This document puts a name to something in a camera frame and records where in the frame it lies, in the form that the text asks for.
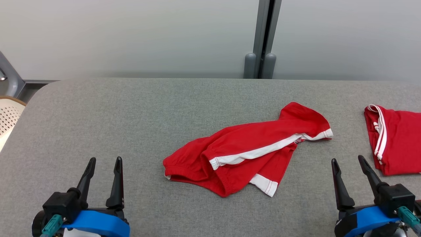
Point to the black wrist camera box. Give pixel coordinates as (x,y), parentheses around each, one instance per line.
(396,199)
(62,204)

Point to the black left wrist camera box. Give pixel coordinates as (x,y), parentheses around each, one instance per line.
(62,204)

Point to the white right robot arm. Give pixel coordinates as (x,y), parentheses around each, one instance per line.
(386,233)

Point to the red shorts with white stripes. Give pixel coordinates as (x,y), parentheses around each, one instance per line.
(236,148)

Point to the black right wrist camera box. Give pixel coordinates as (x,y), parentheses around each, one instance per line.
(396,199)

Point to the red jersey with white sleeves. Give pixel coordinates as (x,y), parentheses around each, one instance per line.
(401,141)

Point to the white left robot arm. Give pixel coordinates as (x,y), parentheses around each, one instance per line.
(74,233)

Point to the cream perforated laundry basket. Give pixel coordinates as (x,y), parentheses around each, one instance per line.
(8,118)

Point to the blue banded left gripper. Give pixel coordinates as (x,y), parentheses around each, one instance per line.
(102,223)

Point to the blue banded right gripper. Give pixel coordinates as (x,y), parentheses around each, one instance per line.
(365,219)

